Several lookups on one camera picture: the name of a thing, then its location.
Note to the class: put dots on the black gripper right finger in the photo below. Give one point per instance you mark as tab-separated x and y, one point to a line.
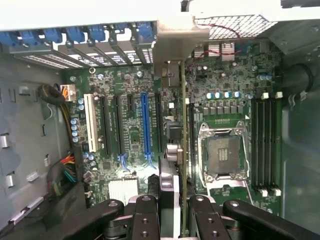
207	220

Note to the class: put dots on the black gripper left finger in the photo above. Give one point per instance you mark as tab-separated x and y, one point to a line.
146	220

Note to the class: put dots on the silver chipset heat sink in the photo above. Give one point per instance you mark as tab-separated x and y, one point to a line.
122	190

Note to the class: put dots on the silver locking lever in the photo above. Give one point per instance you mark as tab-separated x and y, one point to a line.
248	192

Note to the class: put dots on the silver CPU socket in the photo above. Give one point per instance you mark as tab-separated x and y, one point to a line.
223	152

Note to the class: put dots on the black RAM slot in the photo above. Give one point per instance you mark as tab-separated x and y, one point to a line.
274	145
268	145
261	145
254	145

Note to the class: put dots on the blue expansion slot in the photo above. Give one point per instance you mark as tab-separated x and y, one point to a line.
146	125

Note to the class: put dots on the long black expansion slot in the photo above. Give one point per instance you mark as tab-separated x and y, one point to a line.
118	125
159	125
106	125

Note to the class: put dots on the green motherboard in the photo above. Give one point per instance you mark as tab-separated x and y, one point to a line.
135	120

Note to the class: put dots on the white expansion slot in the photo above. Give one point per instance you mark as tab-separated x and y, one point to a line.
91	125

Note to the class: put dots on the open black PC case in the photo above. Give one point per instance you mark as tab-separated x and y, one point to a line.
300	150

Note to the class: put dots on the short black expansion slot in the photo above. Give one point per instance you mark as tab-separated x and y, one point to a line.
130	103

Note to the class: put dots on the perforated metal slot cover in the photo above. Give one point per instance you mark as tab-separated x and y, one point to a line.
128	55
107	57
50	61
80	58
147	55

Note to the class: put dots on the silver rear port housing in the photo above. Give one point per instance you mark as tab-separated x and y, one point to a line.
228	51
198	51
213	50

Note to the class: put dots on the black round case part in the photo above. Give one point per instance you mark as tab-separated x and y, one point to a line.
300	77

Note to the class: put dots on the blue slot clip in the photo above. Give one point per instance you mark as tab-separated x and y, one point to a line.
98	33
29	37
75	33
144	31
53	35

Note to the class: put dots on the beige printed case bracket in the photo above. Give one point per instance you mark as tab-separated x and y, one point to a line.
175	42

